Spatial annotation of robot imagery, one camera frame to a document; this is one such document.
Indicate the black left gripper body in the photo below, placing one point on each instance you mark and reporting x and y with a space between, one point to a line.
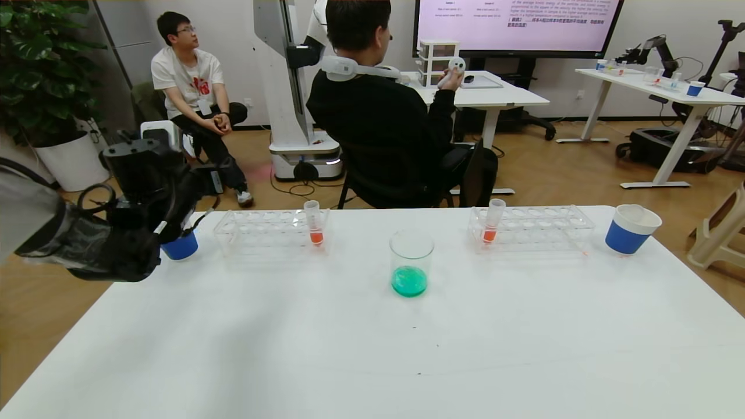
192 192

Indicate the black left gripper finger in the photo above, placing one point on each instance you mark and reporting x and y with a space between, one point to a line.
215 183

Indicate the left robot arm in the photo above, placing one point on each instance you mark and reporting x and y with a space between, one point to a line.
87 250

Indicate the clear test tube rack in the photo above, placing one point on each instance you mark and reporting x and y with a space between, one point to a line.
524 230
273 233

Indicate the orange pigment test tube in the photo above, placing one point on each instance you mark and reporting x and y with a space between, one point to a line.
316 237
489 235

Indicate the glass beaker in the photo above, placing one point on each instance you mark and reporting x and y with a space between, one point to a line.
410 284

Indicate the small clear tube rack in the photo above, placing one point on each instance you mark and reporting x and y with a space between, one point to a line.
610 70
663 83

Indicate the dark green jacket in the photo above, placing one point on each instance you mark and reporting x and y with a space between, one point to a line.
145 107

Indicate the man in white t-shirt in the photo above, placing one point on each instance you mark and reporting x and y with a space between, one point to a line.
186 75

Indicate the white plant pot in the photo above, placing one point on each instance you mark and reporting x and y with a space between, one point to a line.
73 163

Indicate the tall white robot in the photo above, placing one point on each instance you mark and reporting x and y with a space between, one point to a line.
285 70

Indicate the tall grey cabinet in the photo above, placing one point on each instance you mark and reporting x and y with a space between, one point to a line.
128 35

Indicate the white neck headset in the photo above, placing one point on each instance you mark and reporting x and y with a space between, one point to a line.
343 67

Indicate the person in black sweater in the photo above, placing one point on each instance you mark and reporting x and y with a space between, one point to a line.
378 122

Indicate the green potted plant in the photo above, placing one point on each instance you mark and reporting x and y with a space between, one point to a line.
41 70

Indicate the white drawer organizer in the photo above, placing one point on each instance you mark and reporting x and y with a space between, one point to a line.
433 61

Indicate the black office chair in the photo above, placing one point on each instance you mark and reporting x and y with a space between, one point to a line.
480 174

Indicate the white handheld controller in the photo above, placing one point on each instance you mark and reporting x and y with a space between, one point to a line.
457 64

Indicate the grey tablet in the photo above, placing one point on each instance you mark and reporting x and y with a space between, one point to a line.
483 83

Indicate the white standing desk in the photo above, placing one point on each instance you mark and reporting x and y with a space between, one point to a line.
506 98
640 83

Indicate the black screen stand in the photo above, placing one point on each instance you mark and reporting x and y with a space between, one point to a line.
521 119

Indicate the large display screen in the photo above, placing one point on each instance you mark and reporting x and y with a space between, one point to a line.
518 26

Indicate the black mobile robot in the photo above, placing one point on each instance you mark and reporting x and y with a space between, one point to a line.
657 148

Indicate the small blue paper cup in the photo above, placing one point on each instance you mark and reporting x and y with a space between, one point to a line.
694 89

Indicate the beige plastic stool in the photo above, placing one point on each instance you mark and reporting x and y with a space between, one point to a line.
719 235

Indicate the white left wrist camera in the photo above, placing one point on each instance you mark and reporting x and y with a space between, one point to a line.
160 137

